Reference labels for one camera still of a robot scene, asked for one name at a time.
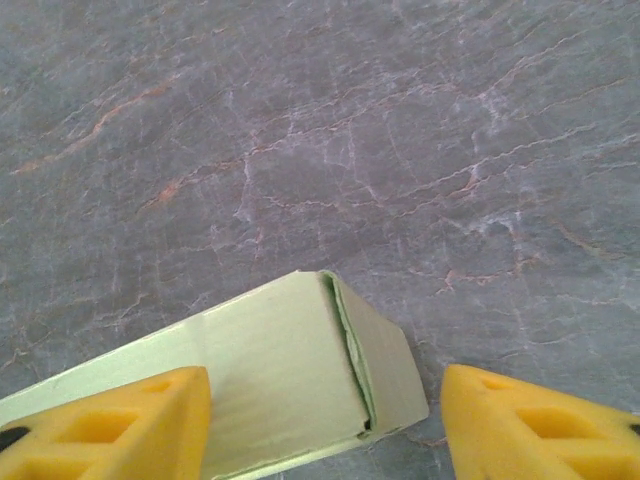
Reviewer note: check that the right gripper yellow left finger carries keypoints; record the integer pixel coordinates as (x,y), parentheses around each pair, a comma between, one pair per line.
(110,430)

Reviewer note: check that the pale green paper box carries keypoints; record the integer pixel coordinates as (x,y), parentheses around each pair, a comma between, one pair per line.
(280,360)

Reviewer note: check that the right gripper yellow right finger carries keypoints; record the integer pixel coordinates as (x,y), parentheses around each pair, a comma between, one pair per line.
(545,435)

